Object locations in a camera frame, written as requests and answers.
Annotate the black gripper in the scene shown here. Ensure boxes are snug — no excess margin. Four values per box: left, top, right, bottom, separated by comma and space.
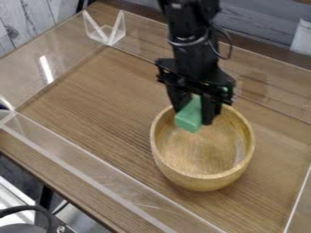
155, 43, 236, 126

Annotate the green rectangular block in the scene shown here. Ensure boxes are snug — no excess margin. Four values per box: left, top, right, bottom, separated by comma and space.
173, 94, 204, 133

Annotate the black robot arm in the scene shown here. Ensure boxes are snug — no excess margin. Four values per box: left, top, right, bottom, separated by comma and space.
155, 0, 236, 126

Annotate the light brown wooden bowl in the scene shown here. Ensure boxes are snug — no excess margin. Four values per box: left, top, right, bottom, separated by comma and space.
149, 106, 255, 192

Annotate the clear acrylic tray enclosure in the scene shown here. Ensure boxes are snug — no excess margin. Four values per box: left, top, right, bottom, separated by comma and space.
0, 15, 311, 233

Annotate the black metal bracket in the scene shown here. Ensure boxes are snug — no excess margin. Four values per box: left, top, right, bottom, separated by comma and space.
33, 206, 76, 233

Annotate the black cable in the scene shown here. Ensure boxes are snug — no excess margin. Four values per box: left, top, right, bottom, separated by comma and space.
0, 205, 53, 233

